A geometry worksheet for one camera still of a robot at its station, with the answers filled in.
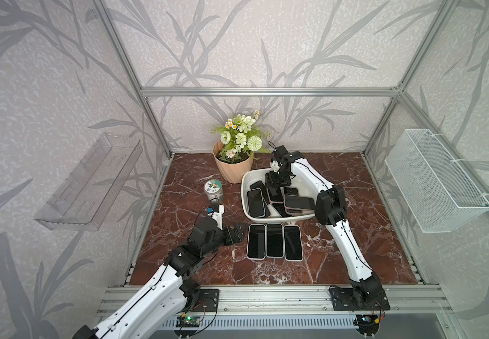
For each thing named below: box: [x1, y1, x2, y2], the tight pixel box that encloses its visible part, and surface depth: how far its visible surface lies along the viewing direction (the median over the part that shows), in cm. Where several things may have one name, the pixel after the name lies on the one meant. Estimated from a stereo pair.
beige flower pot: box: [212, 139, 255, 185], surface depth 98 cm
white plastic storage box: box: [241, 168, 316, 224], surface depth 98 cm
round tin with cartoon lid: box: [204, 179, 224, 202], surface depth 98 cm
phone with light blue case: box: [265, 222, 285, 259], surface depth 91 cm
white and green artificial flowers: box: [211, 110, 272, 164], surface depth 89 cm
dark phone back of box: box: [249, 180, 270, 203], surface depth 101 cm
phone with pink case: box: [246, 223, 267, 261], surface depth 90 cm
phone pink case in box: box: [266, 185, 285, 204], surface depth 104 cm
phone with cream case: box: [282, 224, 304, 263], surface depth 87 cm
